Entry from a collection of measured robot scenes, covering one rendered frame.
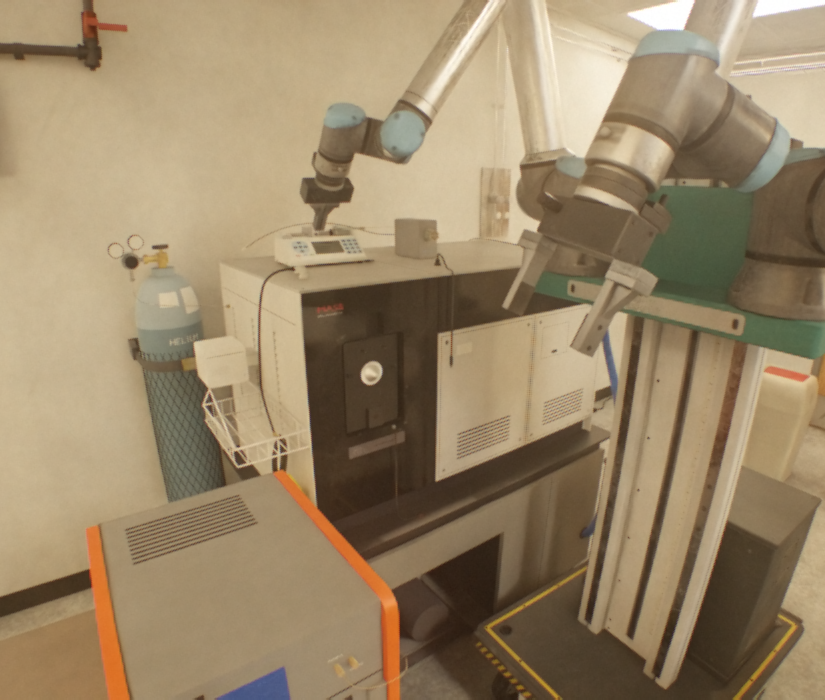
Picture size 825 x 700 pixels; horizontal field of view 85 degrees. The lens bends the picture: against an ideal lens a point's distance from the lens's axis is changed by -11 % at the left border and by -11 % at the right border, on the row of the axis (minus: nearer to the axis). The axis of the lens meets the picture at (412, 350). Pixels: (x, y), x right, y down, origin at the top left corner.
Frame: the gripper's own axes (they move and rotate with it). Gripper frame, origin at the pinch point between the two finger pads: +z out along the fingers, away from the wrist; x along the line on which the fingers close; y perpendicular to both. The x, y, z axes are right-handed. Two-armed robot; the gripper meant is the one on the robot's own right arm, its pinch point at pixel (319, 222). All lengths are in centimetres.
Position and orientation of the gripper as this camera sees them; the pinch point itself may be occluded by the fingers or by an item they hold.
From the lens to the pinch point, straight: 143.1
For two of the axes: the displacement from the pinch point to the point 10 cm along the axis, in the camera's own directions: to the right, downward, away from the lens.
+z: -3.1, 6.1, 7.3
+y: 4.1, 7.7, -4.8
